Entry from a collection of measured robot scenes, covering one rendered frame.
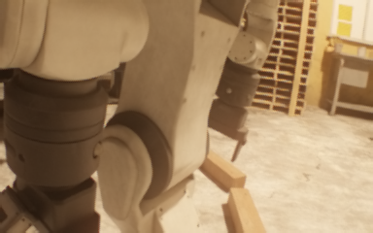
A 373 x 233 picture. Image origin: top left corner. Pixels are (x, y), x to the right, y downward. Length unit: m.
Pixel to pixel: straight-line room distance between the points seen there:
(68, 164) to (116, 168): 0.18
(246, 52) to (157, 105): 0.23
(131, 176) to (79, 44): 0.22
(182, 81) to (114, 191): 0.19
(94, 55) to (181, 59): 0.16
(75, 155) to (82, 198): 0.05
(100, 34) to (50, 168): 0.11
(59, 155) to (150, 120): 0.19
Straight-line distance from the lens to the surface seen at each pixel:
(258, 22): 0.61
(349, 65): 4.77
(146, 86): 0.37
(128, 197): 0.38
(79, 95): 0.19
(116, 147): 0.36
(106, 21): 0.19
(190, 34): 0.31
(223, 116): 0.58
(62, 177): 0.21
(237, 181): 1.51
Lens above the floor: 0.78
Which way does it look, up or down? 15 degrees down
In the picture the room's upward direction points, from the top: 6 degrees clockwise
